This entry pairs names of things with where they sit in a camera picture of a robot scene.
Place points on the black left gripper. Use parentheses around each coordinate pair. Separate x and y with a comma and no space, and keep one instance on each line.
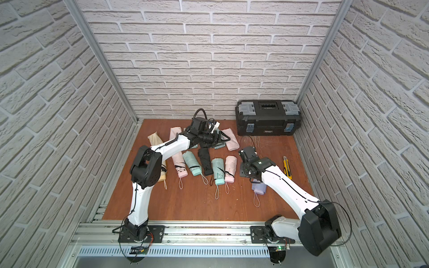
(215,136)

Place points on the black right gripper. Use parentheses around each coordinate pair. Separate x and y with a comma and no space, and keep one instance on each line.
(242,170)

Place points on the black umbrella sleeve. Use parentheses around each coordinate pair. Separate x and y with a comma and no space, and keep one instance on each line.
(219,145)

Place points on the black umbrella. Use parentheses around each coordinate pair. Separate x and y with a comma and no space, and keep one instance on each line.
(206,165)

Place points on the lilac sleeved umbrella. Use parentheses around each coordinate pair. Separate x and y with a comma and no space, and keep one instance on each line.
(258,188)

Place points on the mint green umbrella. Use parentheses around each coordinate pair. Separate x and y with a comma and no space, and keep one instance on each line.
(218,174)
(194,166)

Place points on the light pink sleeved umbrella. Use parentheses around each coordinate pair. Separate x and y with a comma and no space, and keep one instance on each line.
(174,131)

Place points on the beige umbrella sleeve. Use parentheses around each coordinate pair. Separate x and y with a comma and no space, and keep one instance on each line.
(154,139)

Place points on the beige umbrella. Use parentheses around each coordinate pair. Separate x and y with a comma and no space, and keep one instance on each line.
(163,174)

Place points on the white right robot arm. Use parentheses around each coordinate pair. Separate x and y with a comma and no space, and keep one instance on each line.
(317,226)

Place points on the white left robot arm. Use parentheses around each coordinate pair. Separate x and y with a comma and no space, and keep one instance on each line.
(146,171)

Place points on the yellow utility knife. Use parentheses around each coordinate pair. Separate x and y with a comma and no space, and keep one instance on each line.
(287,170)

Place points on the black plastic toolbox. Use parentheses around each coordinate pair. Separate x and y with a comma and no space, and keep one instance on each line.
(267,117)

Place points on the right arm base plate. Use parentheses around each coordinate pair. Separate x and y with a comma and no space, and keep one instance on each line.
(265,234)

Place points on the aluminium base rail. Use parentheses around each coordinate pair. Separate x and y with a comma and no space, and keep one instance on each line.
(192,239)

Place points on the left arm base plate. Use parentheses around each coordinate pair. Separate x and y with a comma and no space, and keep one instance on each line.
(145,234)

